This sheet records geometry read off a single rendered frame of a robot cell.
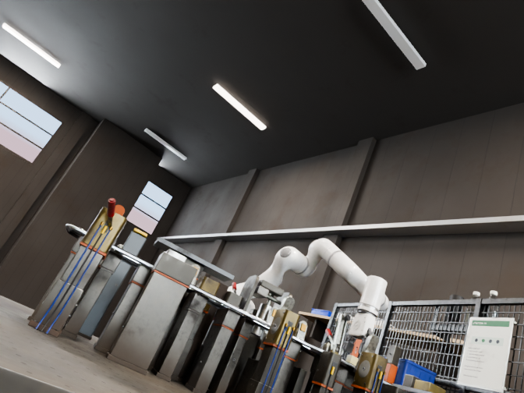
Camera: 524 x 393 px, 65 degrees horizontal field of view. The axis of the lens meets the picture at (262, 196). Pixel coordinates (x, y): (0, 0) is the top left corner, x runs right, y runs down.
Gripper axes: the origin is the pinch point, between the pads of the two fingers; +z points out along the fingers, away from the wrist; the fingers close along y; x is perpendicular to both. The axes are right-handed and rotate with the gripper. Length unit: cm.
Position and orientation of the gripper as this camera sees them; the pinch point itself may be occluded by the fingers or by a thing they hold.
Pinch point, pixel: (355, 350)
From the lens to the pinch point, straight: 181.1
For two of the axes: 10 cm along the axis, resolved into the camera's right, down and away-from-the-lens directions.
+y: 3.7, -2.4, -9.0
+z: -4.0, 8.3, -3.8
